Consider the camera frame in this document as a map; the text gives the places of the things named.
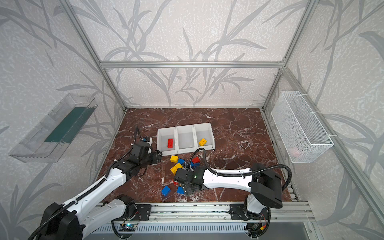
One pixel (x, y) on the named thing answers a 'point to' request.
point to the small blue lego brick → (196, 165)
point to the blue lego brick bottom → (180, 190)
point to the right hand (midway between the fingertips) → (191, 181)
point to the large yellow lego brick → (174, 169)
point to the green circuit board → (127, 227)
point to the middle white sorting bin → (185, 139)
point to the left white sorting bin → (163, 134)
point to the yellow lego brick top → (174, 159)
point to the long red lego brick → (170, 143)
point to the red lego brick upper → (196, 160)
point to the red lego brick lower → (175, 183)
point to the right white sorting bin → (204, 136)
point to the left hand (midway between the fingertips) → (161, 149)
